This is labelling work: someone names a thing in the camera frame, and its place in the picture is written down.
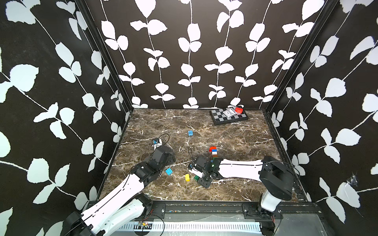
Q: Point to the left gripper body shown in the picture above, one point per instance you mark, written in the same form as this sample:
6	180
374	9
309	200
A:
170	160

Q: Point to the black white chessboard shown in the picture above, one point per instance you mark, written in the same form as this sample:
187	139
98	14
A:
219	119

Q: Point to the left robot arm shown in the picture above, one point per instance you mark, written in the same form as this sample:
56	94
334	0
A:
124	203

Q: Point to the small circuit board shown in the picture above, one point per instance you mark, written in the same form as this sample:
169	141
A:
143	225

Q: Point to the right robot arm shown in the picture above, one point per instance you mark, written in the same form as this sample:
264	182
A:
275	175

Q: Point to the black mounting rail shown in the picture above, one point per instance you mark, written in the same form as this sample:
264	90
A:
248	209

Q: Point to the white perforated strip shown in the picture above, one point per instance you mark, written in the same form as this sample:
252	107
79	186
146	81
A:
243	227

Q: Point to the red block on chessboard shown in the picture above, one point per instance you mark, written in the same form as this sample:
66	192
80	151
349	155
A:
238	110

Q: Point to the cyan lego brick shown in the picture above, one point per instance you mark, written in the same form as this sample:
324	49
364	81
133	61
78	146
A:
168	171

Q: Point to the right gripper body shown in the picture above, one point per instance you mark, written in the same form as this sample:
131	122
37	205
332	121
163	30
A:
204	180

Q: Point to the playing card deck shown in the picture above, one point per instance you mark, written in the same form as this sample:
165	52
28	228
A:
229	113

